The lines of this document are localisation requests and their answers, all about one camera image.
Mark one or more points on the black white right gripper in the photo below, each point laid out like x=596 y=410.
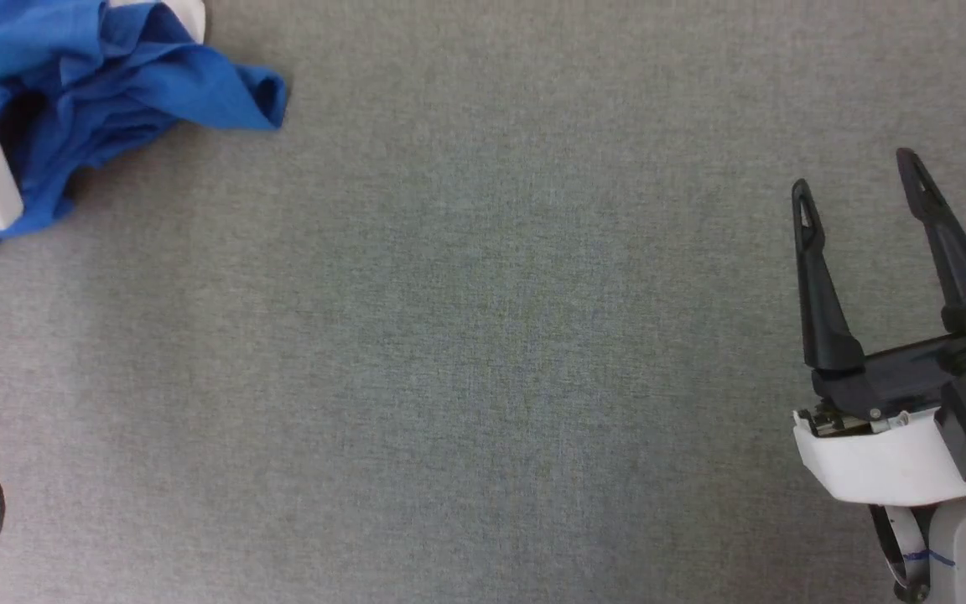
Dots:
x=877 y=457

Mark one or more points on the blue white red-striped shirt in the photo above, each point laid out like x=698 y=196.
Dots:
x=114 y=75

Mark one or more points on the grey fabric sofa seat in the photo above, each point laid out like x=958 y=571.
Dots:
x=483 y=335

